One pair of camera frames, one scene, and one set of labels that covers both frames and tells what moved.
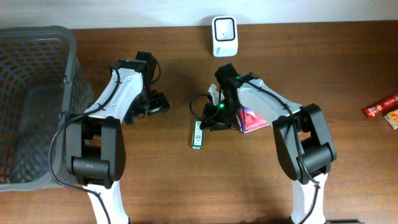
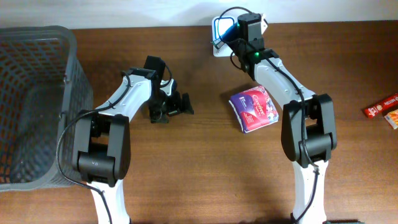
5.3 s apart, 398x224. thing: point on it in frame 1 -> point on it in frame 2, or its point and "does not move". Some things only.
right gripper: (216, 123) -> (233, 38)
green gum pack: (197, 135) -> (217, 43)
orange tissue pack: (392, 117) does not move
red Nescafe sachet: (380, 108) does not move
